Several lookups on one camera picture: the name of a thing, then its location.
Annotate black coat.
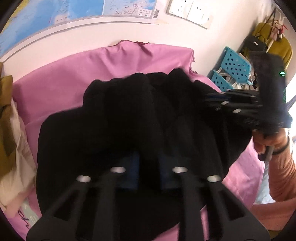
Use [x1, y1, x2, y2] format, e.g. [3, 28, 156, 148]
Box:
[37, 69, 251, 240]

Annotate pink sleeved forearm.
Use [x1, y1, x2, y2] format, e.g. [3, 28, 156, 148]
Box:
[250, 138, 295, 232]

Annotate person's right hand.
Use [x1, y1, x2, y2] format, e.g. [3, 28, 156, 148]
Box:
[252, 128, 288, 161]

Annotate lower teal plastic basket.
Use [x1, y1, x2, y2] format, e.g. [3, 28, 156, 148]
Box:
[211, 70, 233, 92]

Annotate teal plastic basket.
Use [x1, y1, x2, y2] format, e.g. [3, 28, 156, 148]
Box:
[220, 47, 253, 85]
[211, 70, 233, 92]

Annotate upper teal plastic basket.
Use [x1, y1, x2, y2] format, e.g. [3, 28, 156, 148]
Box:
[220, 47, 253, 85]

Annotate mustard yellow hanging sweater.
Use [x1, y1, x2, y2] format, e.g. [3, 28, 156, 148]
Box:
[251, 22, 293, 70]

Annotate black handbag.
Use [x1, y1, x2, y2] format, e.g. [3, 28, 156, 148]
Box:
[244, 35, 268, 52]

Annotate plush toy on rack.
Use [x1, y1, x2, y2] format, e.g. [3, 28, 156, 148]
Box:
[270, 20, 287, 41]

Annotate cream beige garment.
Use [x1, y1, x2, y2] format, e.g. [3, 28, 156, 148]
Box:
[1, 101, 37, 218]

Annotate white coat rack pole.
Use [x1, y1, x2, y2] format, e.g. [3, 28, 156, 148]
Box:
[266, 8, 283, 52]

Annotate mustard brown garment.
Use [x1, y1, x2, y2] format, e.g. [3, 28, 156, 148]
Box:
[0, 75, 16, 178]

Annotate pink daisy bed sheet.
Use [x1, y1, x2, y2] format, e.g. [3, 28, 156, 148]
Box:
[13, 41, 263, 240]

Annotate colourful wall map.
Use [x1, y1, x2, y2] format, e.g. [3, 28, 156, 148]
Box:
[1, 0, 157, 55]

